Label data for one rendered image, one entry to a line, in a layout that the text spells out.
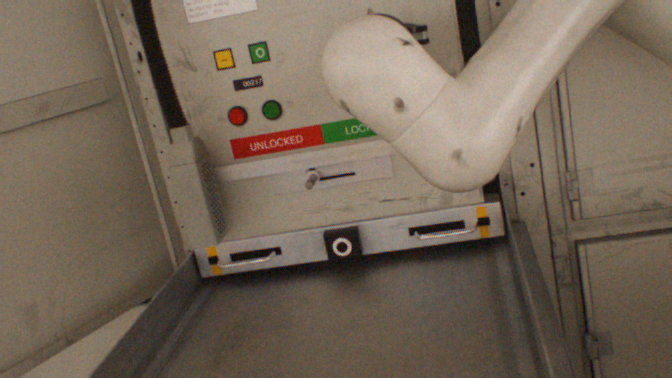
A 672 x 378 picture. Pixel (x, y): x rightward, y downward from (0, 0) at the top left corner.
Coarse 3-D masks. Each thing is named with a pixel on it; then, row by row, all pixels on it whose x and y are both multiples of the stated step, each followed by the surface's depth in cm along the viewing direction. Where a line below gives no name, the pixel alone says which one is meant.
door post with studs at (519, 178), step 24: (480, 0) 123; (504, 0) 123; (480, 24) 125; (528, 120) 128; (528, 144) 129; (504, 168) 132; (528, 168) 131; (504, 192) 133; (528, 192) 132; (528, 216) 133; (552, 288) 137
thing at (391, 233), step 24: (408, 216) 125; (432, 216) 125; (456, 216) 124; (240, 240) 131; (264, 240) 130; (288, 240) 130; (312, 240) 129; (384, 240) 127; (408, 240) 127; (432, 240) 126; (456, 240) 126; (216, 264) 133; (264, 264) 132; (288, 264) 131
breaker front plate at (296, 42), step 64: (320, 0) 118; (384, 0) 116; (448, 0) 115; (192, 64) 123; (256, 64) 122; (448, 64) 118; (192, 128) 127; (256, 128) 125; (256, 192) 129; (320, 192) 127; (384, 192) 126; (448, 192) 125
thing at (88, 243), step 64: (0, 0) 117; (64, 0) 126; (0, 64) 117; (64, 64) 126; (128, 64) 133; (0, 128) 115; (64, 128) 126; (128, 128) 137; (0, 192) 117; (64, 192) 126; (128, 192) 137; (0, 256) 117; (64, 256) 126; (128, 256) 137; (0, 320) 117; (64, 320) 126
